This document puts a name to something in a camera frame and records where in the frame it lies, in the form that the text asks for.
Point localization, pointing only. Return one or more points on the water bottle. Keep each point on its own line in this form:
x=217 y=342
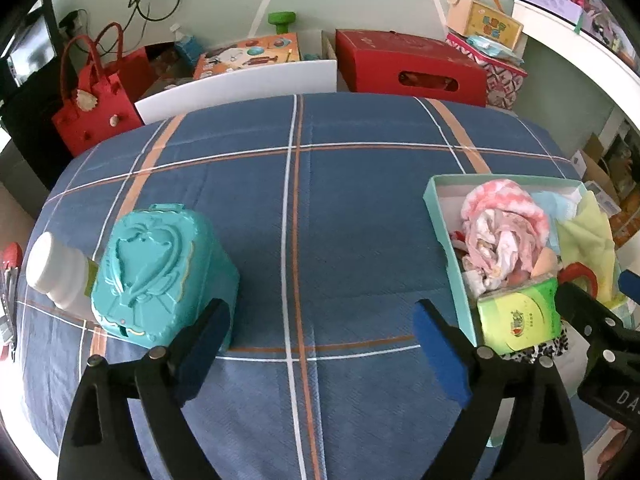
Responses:
x=186 y=45

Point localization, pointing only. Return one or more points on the smartphone on stand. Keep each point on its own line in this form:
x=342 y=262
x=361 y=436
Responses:
x=11 y=261

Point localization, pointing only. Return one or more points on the beige makeup sponge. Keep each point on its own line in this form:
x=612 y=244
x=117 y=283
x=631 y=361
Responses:
x=547 y=263

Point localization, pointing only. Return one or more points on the green tissue pack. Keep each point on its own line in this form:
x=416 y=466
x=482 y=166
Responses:
x=518 y=318

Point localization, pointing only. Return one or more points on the brown cardboard boxes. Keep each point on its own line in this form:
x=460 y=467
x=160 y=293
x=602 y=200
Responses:
x=615 y=172

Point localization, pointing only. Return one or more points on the orange toy picture box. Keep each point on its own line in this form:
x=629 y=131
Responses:
x=251 y=52

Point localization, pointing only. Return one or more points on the black monitor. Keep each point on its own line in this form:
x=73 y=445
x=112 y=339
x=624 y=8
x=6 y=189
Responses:
x=30 y=69

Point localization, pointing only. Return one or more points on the teal-rimmed white box tray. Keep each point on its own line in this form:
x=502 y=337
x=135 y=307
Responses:
x=443 y=198

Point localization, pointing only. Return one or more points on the green dumbbell toy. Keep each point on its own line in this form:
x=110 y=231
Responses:
x=282 y=21

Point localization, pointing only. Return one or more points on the white foam board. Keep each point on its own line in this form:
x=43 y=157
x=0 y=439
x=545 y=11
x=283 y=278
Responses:
x=262 y=82

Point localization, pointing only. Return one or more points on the lime green cloth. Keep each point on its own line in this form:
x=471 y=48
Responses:
x=587 y=238

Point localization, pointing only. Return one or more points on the leopard print scrunchie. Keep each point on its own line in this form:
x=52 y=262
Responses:
x=551 y=348

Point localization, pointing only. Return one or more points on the yellow cardboard carry box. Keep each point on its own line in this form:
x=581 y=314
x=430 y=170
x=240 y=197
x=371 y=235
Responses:
x=485 y=18

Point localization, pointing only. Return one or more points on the red felt handbag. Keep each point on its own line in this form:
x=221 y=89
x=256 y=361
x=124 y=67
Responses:
x=103 y=103

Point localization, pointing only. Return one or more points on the red cardboard box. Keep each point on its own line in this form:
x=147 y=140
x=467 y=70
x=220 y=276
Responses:
x=371 y=61

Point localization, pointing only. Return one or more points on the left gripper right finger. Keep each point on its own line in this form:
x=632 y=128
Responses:
x=541 y=440

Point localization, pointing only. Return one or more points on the blue wipes packet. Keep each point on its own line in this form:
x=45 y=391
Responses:
x=493 y=49

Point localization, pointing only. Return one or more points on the pink white wavy towel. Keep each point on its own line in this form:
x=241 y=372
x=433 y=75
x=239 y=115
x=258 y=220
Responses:
x=506 y=195

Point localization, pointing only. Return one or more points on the blue plaid tablecloth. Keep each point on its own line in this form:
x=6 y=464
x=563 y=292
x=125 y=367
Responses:
x=318 y=201

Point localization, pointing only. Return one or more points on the light blue face mask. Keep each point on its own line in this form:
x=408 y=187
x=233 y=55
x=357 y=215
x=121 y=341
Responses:
x=556 y=206

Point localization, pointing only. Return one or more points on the white pill bottle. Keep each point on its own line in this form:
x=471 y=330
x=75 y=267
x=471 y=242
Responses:
x=62 y=273

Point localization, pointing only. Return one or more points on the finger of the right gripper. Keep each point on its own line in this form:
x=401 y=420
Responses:
x=602 y=329
x=629 y=285

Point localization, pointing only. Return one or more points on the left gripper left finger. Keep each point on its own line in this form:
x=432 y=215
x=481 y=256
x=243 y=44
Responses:
x=100 y=441

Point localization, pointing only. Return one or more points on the red white patterned box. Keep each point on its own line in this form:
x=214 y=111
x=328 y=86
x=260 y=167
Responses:
x=503 y=79

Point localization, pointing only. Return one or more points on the teal plastic toy case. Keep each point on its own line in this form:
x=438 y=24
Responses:
x=160 y=268

